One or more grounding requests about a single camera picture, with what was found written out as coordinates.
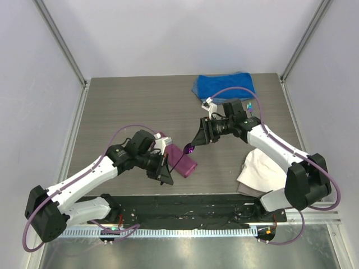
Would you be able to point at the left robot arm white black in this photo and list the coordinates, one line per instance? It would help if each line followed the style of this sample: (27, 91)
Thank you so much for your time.
(51, 211)

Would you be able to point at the white folded cloth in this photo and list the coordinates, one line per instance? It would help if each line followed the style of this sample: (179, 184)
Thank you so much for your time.
(260, 174)

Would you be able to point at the white slotted cable duct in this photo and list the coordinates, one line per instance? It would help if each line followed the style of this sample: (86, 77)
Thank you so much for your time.
(97, 232)

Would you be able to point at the blue striped cloth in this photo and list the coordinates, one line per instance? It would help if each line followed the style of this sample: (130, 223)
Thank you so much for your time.
(202, 96)

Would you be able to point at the iridescent fork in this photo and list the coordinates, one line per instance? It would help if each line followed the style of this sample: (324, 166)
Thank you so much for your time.
(250, 109)

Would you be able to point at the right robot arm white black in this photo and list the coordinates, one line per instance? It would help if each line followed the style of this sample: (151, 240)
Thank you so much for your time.
(306, 181)

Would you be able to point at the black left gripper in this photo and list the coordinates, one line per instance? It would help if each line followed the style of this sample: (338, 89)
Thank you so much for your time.
(164, 175)

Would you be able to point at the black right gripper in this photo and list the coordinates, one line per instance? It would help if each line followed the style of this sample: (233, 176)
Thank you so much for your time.
(204, 129)

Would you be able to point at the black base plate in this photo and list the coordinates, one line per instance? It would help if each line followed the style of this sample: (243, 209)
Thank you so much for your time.
(191, 211)

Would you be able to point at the aluminium frame post right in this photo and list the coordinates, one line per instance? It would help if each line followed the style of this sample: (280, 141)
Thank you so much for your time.
(306, 37)

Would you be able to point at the blue terry towel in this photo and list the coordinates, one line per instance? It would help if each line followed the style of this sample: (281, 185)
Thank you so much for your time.
(225, 84)

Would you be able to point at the aluminium frame post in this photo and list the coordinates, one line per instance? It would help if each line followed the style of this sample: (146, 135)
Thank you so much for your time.
(54, 30)
(306, 37)

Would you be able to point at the iridescent purple spoon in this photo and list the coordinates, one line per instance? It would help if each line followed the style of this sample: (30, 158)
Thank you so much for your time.
(189, 148)

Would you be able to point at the magenta satin napkin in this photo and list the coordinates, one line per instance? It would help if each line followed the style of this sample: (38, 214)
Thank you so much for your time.
(182, 159)

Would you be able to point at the aluminium frame post left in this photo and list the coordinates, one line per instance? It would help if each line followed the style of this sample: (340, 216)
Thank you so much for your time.
(54, 30)

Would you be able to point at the aluminium front rail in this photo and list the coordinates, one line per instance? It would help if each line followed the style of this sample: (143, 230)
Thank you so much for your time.
(313, 216)

